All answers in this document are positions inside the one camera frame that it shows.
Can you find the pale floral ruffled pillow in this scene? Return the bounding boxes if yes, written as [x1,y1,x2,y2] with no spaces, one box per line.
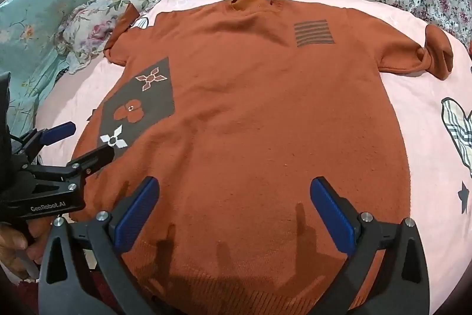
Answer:
[57,0,165,75]

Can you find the orange knit sweater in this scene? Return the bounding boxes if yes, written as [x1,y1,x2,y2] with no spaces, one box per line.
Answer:
[72,0,455,315]

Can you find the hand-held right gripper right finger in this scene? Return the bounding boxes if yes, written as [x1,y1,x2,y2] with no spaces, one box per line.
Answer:
[310,175,432,315]

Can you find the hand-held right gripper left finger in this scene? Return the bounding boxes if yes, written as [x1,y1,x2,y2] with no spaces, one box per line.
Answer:
[37,175,161,315]

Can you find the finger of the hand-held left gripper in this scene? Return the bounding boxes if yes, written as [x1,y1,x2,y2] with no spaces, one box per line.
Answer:
[29,145,116,191]
[15,122,77,163]

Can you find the person's left hand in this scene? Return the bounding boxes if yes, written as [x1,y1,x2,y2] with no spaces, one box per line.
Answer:
[0,215,53,279]

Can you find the pink printed bed sheet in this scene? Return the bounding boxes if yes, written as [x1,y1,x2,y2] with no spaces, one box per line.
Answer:
[35,0,472,315]

